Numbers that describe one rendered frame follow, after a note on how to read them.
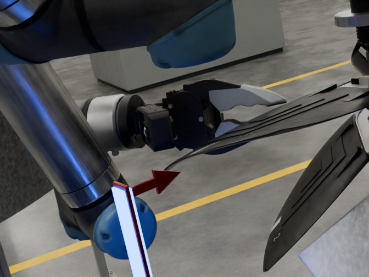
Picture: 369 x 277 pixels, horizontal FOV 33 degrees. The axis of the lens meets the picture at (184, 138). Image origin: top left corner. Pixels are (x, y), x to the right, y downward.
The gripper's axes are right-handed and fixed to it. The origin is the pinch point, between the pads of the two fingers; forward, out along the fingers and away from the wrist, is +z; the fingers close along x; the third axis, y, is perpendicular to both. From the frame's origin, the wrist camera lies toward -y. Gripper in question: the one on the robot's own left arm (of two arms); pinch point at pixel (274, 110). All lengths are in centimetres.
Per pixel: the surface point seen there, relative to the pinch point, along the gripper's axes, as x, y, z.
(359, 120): 5.3, 16.2, 8.2
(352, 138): 7.3, 14.1, 7.1
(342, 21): -9.2, 0.4, 8.8
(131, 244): 6.9, -23.8, -9.6
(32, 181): 41, 132, -128
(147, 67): 34, 556, -251
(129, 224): 4.8, -24.3, -9.2
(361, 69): -2.5, 10.3, 9.6
